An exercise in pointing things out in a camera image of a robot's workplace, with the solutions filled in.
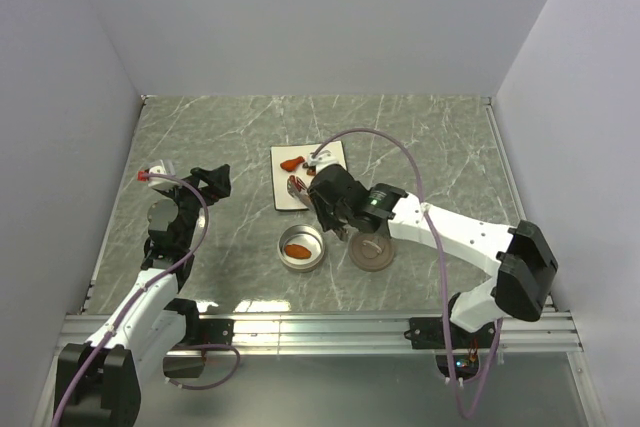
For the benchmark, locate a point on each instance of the orange glazed food piece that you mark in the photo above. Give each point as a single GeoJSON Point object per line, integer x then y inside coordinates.
{"type": "Point", "coordinates": [298, 252]}

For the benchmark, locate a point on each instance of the white rectangular plate, black rim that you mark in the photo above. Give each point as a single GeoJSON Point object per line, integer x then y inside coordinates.
{"type": "Point", "coordinates": [283, 201]}

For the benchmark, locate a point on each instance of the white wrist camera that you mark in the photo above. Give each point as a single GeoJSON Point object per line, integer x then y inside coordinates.
{"type": "Point", "coordinates": [318, 161]}
{"type": "Point", "coordinates": [159, 176]}

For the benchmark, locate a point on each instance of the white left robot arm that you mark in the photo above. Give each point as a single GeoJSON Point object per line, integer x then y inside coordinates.
{"type": "Point", "coordinates": [99, 381]}

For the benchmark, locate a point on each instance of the round steel lunch box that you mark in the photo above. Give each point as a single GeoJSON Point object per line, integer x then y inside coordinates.
{"type": "Point", "coordinates": [310, 238]}

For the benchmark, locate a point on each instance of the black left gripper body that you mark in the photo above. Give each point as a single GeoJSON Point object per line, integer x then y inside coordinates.
{"type": "Point", "coordinates": [188, 196]}

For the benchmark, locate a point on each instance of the orange fried chicken wing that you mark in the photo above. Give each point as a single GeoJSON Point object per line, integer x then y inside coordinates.
{"type": "Point", "coordinates": [290, 165]}

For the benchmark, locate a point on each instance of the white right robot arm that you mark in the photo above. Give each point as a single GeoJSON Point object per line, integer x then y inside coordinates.
{"type": "Point", "coordinates": [518, 261]}

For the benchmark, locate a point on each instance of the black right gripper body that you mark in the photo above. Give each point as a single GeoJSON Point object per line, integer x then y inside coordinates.
{"type": "Point", "coordinates": [330, 217]}

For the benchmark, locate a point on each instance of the aluminium front rail frame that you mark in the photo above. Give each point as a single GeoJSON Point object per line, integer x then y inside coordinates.
{"type": "Point", "coordinates": [364, 333]}

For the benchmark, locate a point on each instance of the brown round lunch box lid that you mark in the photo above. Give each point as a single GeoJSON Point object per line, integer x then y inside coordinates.
{"type": "Point", "coordinates": [370, 252]}

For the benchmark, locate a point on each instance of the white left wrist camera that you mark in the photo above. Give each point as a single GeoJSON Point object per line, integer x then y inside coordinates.
{"type": "Point", "coordinates": [159, 176]}

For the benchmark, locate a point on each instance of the red chicken drumstick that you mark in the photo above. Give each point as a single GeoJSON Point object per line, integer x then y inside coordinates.
{"type": "Point", "coordinates": [294, 183]}

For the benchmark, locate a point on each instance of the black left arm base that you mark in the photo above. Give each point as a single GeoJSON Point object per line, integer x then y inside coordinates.
{"type": "Point", "coordinates": [204, 335]}

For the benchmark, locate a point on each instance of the steel serving tongs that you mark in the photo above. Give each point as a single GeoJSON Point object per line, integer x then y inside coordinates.
{"type": "Point", "coordinates": [302, 198]}

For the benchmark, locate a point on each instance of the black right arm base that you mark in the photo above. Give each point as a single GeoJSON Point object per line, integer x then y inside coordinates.
{"type": "Point", "coordinates": [427, 333]}

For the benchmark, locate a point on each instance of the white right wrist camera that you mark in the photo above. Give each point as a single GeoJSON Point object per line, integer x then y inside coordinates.
{"type": "Point", "coordinates": [318, 161]}

